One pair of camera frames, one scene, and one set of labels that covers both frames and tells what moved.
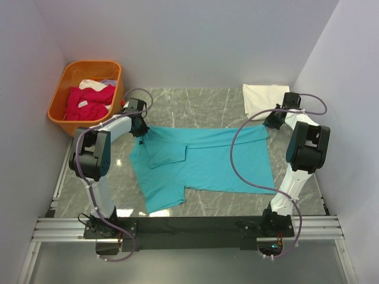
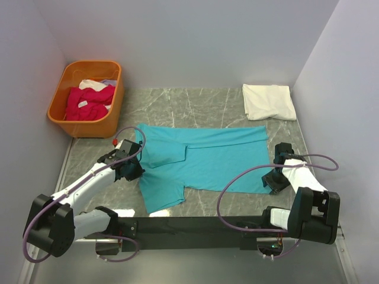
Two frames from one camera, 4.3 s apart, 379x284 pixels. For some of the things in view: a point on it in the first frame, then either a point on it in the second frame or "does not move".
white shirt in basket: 93,84 does not move
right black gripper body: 273,120 to 276,180
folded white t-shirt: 258,97 does not move
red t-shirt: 88,104 does not move
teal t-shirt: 166,161 does not move
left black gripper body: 143,129 to 135,170
